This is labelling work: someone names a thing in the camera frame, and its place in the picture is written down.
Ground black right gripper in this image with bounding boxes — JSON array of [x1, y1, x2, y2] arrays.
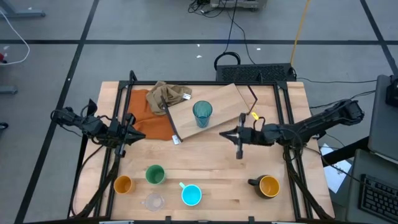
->
[[219, 112, 265, 160]]

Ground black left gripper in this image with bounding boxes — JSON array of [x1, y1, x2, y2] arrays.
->
[[107, 113, 146, 158]]

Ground teal faceted plastic tumbler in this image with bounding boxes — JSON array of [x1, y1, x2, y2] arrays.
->
[[192, 100, 214, 129]]

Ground green plastic cup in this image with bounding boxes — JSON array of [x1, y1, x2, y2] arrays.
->
[[145, 164, 167, 185]]

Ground black mug yellow inside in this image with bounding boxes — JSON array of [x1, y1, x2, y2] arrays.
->
[[247, 174, 280, 200]]

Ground clear glass mug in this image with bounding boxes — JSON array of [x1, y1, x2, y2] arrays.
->
[[141, 192, 165, 212]]

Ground wooden shelf black metal legs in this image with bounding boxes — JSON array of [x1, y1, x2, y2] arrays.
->
[[160, 82, 259, 144]]

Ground orange cloth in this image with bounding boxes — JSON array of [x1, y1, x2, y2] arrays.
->
[[127, 89, 175, 141]]

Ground tan cloth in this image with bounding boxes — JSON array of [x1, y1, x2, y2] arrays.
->
[[145, 80, 193, 116]]

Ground orange plastic cup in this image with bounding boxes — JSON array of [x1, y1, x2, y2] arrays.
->
[[113, 174, 136, 195]]

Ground black mesh-top case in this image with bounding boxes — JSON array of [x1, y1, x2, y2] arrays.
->
[[215, 63, 295, 83]]

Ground light blue mug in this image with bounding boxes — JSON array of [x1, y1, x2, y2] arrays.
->
[[178, 182, 203, 207]]

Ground white paper sheet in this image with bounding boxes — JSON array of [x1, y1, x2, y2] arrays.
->
[[319, 142, 353, 194]]

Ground grey desk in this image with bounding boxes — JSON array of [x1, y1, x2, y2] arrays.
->
[[345, 148, 398, 224], [368, 73, 398, 162]]

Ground grey equipment cart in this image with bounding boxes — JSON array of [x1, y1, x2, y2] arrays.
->
[[210, 0, 261, 9]]

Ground black keyboard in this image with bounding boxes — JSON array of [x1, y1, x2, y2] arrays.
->
[[358, 173, 398, 223]]

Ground black desk device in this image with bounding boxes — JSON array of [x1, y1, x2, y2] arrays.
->
[[385, 76, 398, 109]]

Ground black aluminium rig frame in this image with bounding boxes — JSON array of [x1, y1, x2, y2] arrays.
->
[[67, 70, 335, 224]]

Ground black floor cable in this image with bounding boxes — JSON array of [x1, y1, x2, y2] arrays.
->
[[295, 77, 377, 85], [309, 90, 377, 110], [213, 0, 257, 72]]

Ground yellow cable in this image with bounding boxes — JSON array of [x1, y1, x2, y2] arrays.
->
[[289, 0, 312, 67]]

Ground white floor cable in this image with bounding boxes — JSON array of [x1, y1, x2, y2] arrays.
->
[[0, 9, 31, 66]]

